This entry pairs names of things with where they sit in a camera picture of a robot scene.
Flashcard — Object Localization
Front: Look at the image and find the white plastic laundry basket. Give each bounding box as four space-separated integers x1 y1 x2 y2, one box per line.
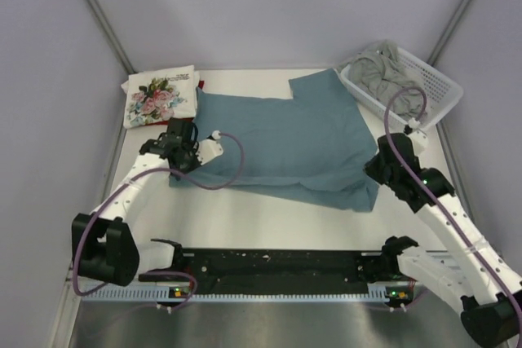
335 46 463 131

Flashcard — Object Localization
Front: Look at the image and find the blue-white slotted cable duct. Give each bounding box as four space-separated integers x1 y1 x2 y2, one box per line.
83 284 412 303

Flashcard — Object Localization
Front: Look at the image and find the purple cable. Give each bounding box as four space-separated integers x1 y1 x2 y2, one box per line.
383 86 522 324
73 131 246 297

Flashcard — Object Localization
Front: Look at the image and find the white floral folded t-shirt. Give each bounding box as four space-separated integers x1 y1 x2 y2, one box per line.
122 65 200 129

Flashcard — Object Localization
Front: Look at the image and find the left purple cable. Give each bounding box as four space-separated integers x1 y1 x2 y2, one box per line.
73 131 246 297

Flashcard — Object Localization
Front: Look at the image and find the blue-grey t-shirt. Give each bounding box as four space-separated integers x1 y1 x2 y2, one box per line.
190 69 378 213

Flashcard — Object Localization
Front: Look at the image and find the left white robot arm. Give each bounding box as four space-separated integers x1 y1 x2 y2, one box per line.
71 119 199 290

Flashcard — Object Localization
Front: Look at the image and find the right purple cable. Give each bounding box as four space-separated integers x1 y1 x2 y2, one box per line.
383 86 522 324

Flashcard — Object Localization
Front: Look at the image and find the aluminium frame post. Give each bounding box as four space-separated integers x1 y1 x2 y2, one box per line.
427 0 475 67
84 0 135 74

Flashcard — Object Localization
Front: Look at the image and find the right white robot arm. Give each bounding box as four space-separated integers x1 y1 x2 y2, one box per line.
365 133 521 347

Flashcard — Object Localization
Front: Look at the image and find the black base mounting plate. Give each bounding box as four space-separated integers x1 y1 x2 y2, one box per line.
138 246 409 295

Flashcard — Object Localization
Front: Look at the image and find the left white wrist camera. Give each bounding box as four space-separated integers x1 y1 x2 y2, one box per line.
196 130 223 166

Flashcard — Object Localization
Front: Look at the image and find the right aluminium frame post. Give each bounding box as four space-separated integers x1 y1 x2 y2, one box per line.
427 0 475 67

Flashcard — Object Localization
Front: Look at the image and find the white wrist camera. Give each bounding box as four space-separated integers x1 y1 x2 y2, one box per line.
404 118 428 154
196 130 223 166

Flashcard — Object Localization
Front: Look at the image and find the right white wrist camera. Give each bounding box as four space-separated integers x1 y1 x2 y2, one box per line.
404 118 428 154

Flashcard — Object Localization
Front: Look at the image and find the red folded t-shirt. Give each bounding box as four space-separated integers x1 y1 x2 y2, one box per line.
138 77 197 126

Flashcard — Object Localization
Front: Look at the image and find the grey crumpled t-shirt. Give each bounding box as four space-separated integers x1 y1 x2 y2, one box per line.
338 40 428 120

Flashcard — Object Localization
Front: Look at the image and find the left aluminium frame post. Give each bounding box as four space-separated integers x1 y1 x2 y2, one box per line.
84 0 135 74

